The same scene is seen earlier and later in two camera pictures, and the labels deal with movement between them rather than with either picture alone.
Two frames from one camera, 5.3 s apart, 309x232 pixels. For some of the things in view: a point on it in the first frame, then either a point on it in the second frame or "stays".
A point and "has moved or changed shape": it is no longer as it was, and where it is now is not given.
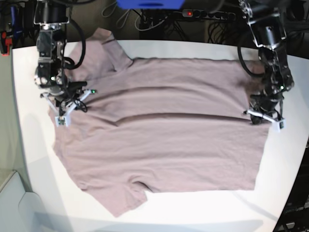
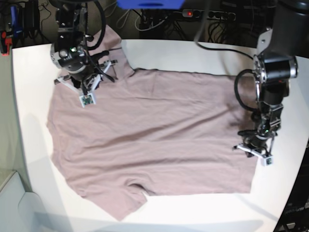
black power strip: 195,13 stays
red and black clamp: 5,44 stays
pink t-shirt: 174,124 has moved or changed shape
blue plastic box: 150,4 stays
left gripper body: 68,91 -> 83,78
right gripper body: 263,104 -> 255,140
